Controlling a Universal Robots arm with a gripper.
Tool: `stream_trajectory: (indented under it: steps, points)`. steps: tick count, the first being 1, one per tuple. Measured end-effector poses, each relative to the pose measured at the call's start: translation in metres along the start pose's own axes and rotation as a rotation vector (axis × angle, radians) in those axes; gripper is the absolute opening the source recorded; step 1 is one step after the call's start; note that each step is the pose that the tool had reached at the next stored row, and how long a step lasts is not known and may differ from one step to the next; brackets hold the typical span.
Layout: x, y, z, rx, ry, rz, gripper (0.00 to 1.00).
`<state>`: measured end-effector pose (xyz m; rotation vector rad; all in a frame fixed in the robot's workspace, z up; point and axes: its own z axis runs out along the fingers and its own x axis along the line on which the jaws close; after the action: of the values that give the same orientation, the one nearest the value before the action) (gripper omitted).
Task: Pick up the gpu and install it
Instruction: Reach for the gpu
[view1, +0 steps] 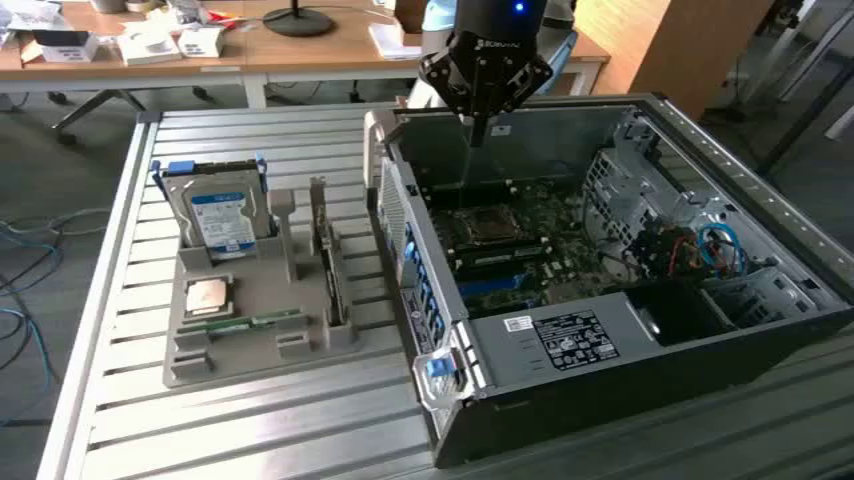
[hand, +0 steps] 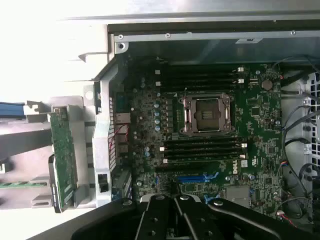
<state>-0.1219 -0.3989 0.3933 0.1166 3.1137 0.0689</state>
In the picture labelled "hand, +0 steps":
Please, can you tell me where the long blue expansion slot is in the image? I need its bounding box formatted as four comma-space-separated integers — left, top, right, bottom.
176, 172, 221, 184

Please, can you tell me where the silver chipset heatsink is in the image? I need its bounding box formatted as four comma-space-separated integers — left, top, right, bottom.
226, 186, 251, 204

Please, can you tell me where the black RAM slot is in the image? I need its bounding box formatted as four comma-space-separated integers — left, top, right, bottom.
162, 137, 247, 144
161, 143, 247, 150
159, 77, 245, 84
162, 149, 247, 156
154, 71, 238, 77
154, 84, 238, 91
159, 65, 245, 72

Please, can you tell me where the metal CPU socket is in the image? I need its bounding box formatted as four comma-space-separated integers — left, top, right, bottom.
177, 91, 238, 138

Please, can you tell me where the green motherboard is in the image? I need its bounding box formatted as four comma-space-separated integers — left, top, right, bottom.
112, 56, 286, 218

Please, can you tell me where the grey parts rack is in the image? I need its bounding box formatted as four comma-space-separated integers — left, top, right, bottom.
0, 97, 98, 210

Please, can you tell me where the green RAM stick bare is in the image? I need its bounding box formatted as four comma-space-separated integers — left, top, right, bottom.
0, 181, 48, 190

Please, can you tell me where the silver coin cell battery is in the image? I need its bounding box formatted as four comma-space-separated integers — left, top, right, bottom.
261, 79, 274, 91

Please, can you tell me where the black open PC case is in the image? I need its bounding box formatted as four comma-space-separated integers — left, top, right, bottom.
92, 23, 320, 240

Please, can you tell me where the hard disk with blue caddy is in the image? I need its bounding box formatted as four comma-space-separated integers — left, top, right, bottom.
0, 102, 26, 117

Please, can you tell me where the red and black wire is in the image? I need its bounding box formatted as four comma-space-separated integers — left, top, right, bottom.
109, 124, 130, 152

